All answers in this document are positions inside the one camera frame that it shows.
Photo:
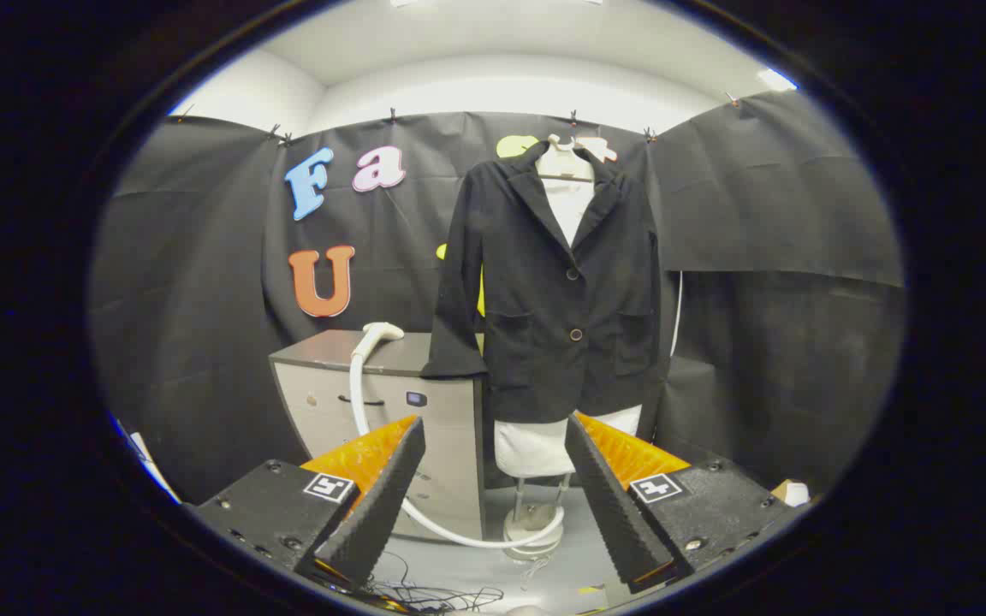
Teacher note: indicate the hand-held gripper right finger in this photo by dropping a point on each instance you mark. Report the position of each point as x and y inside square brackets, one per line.
[613, 505]

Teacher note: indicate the white garment steamer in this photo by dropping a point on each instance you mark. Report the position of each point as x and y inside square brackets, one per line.
[358, 385]

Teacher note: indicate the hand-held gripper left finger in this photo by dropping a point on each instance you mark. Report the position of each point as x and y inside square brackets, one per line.
[382, 505]

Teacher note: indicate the small cardboard box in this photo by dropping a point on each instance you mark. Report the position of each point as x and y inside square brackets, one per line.
[792, 494]

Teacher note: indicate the black backdrop cloth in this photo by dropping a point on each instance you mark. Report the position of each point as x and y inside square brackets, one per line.
[758, 342]

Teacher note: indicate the white mannequin torso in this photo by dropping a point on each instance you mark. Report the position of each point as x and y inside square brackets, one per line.
[527, 445]

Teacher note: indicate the mannequin stand base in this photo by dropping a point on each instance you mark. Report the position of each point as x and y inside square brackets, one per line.
[531, 518]

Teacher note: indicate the ceiling light panel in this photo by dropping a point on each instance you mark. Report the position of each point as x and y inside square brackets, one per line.
[775, 79]

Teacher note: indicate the small blue cabinet display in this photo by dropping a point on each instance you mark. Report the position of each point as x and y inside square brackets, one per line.
[416, 399]

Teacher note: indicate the black jacket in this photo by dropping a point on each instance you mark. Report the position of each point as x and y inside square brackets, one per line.
[536, 342]

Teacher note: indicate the grey cabinet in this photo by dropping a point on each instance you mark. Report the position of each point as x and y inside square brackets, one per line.
[450, 445]

